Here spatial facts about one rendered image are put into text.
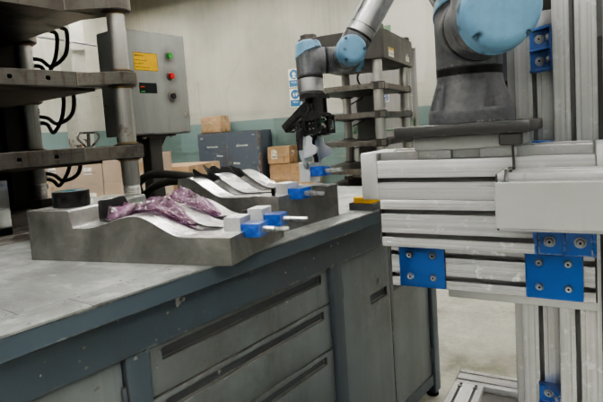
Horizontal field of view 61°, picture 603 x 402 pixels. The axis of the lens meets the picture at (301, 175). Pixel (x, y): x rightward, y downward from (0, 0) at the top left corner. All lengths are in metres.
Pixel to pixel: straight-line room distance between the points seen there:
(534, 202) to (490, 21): 0.27
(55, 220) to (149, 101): 0.96
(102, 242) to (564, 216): 0.86
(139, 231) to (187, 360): 0.27
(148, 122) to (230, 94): 7.12
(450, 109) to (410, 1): 7.11
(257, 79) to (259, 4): 1.24
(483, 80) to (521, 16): 0.16
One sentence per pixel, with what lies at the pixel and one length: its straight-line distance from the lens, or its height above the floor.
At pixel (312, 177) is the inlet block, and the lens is 1.45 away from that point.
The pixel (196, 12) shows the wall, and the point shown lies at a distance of 9.72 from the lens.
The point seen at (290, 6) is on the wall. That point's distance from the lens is 8.73.
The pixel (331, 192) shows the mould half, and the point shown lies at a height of 0.87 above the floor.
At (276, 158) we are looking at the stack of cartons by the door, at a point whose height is 0.64.
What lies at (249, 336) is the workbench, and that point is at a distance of 1.21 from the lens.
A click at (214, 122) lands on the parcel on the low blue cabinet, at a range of 8.72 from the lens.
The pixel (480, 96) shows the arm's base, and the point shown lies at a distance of 0.93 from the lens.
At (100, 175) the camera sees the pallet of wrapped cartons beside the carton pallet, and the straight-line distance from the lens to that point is 5.40.
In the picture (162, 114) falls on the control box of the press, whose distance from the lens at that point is 2.11.
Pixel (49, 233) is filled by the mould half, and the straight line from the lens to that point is 1.24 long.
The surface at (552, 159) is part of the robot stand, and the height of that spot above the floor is 0.97.
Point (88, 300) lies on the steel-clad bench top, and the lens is 0.90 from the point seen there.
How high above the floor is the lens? 1.04
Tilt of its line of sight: 5 degrees down
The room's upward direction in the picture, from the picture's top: 4 degrees counter-clockwise
